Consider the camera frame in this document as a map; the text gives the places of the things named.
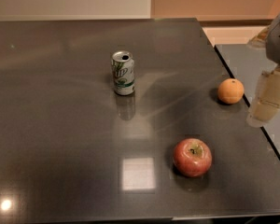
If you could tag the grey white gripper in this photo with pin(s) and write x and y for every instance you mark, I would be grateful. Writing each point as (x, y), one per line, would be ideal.
(279, 42)

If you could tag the orange fruit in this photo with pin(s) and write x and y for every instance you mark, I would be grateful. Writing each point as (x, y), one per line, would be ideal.
(230, 91)

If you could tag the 7up soda can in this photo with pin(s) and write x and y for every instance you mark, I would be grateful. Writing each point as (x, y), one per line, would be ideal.
(122, 65)

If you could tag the grey side table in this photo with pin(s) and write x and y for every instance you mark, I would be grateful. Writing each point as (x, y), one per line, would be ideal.
(247, 64)

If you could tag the red apple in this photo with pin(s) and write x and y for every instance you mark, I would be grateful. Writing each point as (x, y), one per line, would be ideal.
(192, 157)

